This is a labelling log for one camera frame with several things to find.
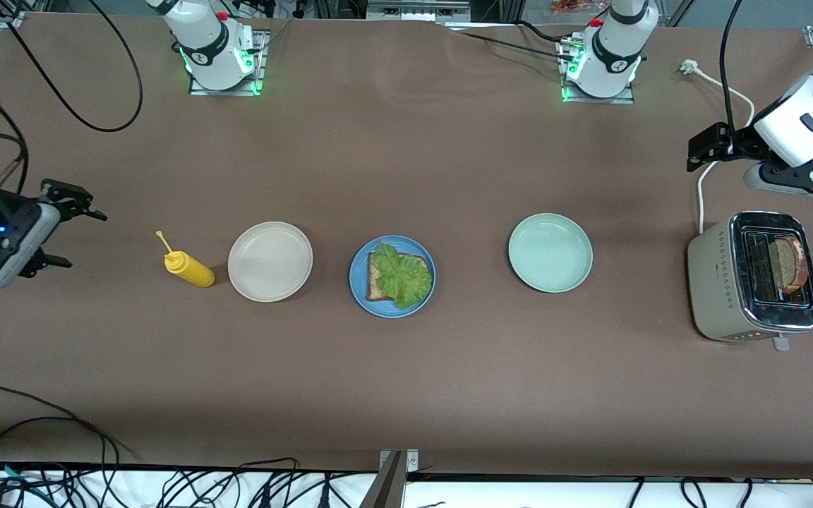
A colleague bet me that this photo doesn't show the white toaster power cord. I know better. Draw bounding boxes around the white toaster power cord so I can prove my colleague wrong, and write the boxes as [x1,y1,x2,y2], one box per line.
[680,59,753,236]

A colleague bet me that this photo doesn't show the green lettuce leaf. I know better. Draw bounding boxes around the green lettuce leaf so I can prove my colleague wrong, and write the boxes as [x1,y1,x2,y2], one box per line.
[371,242,434,310]

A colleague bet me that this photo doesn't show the silver metal table bracket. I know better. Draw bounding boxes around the silver metal table bracket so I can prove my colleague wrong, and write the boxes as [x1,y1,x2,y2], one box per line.
[379,449,420,472]

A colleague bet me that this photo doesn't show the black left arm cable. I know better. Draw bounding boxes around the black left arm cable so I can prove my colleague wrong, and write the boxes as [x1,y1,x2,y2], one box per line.
[721,0,757,152]

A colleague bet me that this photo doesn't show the dark metal bar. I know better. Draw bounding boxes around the dark metal bar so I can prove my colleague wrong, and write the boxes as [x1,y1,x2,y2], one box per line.
[359,452,407,508]

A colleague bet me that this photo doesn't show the beige chrome toaster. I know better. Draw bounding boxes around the beige chrome toaster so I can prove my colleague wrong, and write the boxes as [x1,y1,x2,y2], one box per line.
[687,211,813,352]

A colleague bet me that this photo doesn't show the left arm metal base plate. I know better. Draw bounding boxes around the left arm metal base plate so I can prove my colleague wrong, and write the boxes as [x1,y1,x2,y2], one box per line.
[558,35,637,105]

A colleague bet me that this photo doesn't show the beige round plate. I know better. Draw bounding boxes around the beige round plate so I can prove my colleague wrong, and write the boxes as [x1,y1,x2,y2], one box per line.
[227,222,314,303]

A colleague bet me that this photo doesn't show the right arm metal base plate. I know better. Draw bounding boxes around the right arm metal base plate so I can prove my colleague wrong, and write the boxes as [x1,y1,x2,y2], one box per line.
[189,28,270,97]

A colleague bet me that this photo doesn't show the brown bread slice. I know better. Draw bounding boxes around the brown bread slice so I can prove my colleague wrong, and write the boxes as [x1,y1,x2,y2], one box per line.
[768,236,810,295]
[367,252,407,302]

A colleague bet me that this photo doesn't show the silver metal box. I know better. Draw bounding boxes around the silver metal box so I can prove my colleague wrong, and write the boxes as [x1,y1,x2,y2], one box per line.
[366,0,471,22]

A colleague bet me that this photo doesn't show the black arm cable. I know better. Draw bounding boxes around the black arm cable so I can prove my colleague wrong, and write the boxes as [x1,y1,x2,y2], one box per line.
[0,0,145,195]
[721,0,757,152]

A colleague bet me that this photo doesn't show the yellow mustard squeeze bottle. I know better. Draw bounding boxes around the yellow mustard squeeze bottle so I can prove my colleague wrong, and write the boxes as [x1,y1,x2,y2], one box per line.
[155,230,216,289]

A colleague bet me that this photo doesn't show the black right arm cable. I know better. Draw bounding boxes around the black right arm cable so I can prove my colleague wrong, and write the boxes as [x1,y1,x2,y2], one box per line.
[0,0,145,195]

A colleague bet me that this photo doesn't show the blue round plate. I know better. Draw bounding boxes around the blue round plate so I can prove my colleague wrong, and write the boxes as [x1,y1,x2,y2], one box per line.
[349,235,437,319]

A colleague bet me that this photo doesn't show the mint green round plate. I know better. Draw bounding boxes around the mint green round plate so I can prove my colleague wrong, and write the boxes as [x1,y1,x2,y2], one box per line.
[508,213,594,294]

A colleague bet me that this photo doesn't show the black base power cable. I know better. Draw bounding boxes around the black base power cable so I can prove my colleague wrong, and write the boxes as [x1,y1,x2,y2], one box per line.
[442,21,577,63]

